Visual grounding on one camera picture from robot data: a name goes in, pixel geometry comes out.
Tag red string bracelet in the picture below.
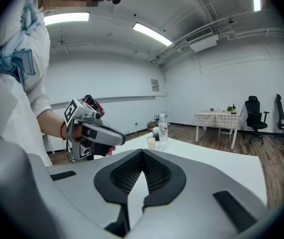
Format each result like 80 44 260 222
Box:
60 120 67 141

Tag clear plastic water bottle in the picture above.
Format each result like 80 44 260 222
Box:
158 113 169 144

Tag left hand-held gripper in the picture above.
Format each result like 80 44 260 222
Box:
64 97 127 163

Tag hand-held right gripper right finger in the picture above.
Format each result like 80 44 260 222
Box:
129 149 269 239

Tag person's left hand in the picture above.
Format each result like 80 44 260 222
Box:
71 124 116 157

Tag framed wall notice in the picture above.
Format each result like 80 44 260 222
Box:
150 79 160 93

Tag dark jar with white lid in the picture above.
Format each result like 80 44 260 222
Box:
151 126 161 142

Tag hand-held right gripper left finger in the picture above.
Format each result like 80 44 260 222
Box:
28 148 143 239

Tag checkered cloth table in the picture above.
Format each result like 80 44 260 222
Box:
194 110 241 150

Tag person's left forearm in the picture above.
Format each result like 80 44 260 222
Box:
36 108 69 140

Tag light blue lanyard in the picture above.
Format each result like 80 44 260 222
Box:
0 0 41 67

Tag light blue badge holder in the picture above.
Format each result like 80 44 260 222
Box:
11 48 37 77

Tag white ceiling air conditioner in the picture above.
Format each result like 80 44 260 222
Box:
184 26 220 53

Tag person's white clothing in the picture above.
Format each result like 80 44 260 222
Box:
0 0 53 168

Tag white ceiling pipes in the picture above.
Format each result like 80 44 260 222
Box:
148 8 284 65

